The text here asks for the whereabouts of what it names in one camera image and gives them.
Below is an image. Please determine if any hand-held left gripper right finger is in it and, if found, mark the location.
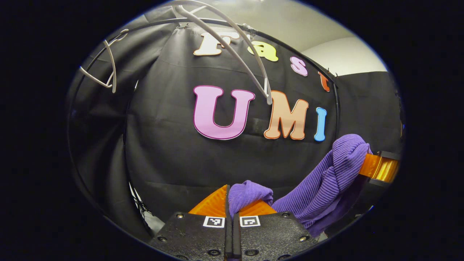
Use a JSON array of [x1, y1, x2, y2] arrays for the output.
[[233, 199, 319, 261]]

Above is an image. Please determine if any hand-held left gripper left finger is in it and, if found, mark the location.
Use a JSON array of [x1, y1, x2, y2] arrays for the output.
[[149, 184, 233, 261]]

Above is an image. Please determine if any white clothes hanger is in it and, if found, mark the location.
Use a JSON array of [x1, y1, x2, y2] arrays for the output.
[[170, 0, 273, 105], [79, 29, 129, 94]]

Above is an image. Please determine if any black clothes rack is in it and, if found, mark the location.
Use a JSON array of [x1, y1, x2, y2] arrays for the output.
[[107, 17, 341, 232]]

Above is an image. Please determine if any purple ribbed jacket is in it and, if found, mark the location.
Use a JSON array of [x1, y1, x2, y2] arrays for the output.
[[228, 133, 372, 238]]

